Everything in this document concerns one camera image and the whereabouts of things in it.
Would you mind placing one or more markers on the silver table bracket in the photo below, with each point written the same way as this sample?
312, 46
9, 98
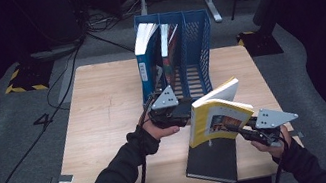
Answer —
63, 179
297, 134

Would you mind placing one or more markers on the blue plastic file rack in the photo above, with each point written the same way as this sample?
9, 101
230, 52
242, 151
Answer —
198, 51

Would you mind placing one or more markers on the blue landscape cover book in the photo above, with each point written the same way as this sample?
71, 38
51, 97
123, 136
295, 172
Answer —
148, 70

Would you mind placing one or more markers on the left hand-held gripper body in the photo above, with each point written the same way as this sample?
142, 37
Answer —
164, 103

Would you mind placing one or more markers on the yellow cover book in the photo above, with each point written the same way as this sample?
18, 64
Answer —
203, 121

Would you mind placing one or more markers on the black yellow striped base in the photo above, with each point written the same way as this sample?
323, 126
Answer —
30, 77
262, 43

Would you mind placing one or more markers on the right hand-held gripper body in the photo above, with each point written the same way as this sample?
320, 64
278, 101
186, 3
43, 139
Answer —
271, 119

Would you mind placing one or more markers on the person's left hand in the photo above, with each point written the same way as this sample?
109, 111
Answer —
158, 132

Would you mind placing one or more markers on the person's right hand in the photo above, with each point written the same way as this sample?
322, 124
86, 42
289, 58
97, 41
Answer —
278, 151

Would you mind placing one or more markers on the black cover book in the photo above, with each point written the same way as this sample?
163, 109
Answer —
212, 160

